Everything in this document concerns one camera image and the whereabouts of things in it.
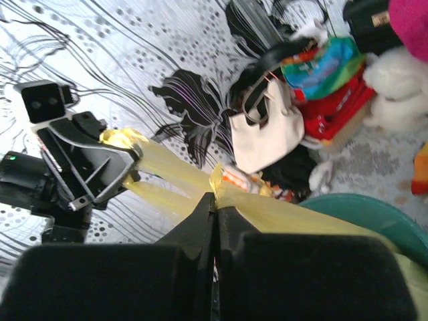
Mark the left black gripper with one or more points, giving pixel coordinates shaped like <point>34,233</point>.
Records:
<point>89,172</point>

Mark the rainbow striped cloth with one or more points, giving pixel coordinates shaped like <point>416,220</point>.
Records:
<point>420,176</point>

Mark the cream canvas tote bag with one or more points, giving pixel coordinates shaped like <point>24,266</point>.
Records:
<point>267,130</point>

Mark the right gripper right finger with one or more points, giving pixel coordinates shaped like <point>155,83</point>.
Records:
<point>282,276</point>

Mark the colourful striped cloth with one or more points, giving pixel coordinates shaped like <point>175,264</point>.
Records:
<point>332,66</point>

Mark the yellow plastic trash bag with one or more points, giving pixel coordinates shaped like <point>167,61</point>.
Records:
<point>267,214</point>

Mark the magenta felt bag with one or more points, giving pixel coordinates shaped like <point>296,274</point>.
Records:
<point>408,18</point>

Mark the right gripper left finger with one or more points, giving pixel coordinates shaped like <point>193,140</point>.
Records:
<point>168,280</point>

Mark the black leather handbag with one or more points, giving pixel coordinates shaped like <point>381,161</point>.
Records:
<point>370,26</point>

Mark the white fluffy plush lamb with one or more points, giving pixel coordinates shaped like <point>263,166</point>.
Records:
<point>400,82</point>

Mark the red garment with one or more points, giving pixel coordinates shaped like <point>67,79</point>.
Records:
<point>323,118</point>

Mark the orange checkered cloth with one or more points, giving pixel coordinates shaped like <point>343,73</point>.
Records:
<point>255,184</point>

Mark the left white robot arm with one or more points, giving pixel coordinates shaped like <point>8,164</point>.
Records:
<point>29,183</point>

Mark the black hat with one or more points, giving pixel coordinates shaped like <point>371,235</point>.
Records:
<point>273,57</point>

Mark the teal plastic trash bin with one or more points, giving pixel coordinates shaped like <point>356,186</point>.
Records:
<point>377,216</point>

